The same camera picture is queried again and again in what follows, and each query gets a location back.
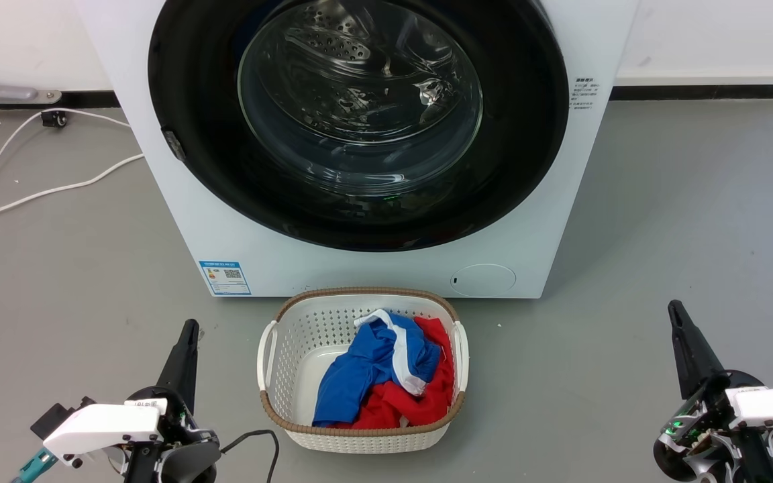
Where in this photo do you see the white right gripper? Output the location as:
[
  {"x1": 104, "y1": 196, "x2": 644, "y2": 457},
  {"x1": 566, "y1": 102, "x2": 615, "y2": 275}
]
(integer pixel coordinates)
[{"x1": 653, "y1": 300, "x2": 773, "y2": 483}]

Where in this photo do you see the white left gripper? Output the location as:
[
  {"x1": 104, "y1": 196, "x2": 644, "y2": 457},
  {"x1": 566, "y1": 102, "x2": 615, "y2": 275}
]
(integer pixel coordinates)
[{"x1": 43, "y1": 319, "x2": 223, "y2": 483}]

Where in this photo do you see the black round glass washer door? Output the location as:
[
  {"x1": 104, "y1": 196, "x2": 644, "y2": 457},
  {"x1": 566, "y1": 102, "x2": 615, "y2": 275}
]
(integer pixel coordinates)
[{"x1": 148, "y1": 0, "x2": 570, "y2": 253}]

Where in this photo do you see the white front-load washing machine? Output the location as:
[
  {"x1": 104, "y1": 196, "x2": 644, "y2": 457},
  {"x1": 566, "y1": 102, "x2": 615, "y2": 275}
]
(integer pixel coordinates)
[{"x1": 72, "y1": 0, "x2": 641, "y2": 300}]

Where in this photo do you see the blue energy label sticker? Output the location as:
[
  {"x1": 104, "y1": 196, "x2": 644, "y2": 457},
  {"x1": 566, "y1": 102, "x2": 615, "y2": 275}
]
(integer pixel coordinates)
[{"x1": 199, "y1": 260, "x2": 252, "y2": 297}]

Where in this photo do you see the white plastic laundry basket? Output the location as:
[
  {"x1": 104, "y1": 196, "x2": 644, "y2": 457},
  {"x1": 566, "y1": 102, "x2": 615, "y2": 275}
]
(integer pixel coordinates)
[{"x1": 257, "y1": 287, "x2": 470, "y2": 454}]

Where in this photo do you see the blue garment with white stripe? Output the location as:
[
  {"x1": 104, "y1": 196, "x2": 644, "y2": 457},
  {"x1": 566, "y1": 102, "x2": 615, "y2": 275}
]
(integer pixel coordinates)
[{"x1": 313, "y1": 309, "x2": 442, "y2": 428}]

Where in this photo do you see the round filter cover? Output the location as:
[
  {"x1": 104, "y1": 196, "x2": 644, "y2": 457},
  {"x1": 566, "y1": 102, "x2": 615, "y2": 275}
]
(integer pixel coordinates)
[{"x1": 450, "y1": 263, "x2": 517, "y2": 297}]

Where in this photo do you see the red garment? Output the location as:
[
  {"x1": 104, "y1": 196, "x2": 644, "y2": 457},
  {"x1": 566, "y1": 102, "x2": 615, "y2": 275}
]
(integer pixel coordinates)
[{"x1": 333, "y1": 317, "x2": 458, "y2": 430}]

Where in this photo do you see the small printed text sticker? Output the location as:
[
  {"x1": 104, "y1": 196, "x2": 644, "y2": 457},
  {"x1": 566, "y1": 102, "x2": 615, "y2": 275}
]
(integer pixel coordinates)
[{"x1": 569, "y1": 76, "x2": 602, "y2": 111}]

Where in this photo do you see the steel perforated washer drum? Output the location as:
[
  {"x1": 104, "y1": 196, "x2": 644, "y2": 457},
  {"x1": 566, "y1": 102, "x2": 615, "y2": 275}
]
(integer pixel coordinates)
[{"x1": 252, "y1": 0, "x2": 474, "y2": 135}]

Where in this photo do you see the teal left cable connector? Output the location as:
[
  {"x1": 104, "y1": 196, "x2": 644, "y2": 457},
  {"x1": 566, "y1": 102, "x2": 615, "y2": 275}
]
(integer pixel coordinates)
[{"x1": 12, "y1": 447, "x2": 59, "y2": 483}]

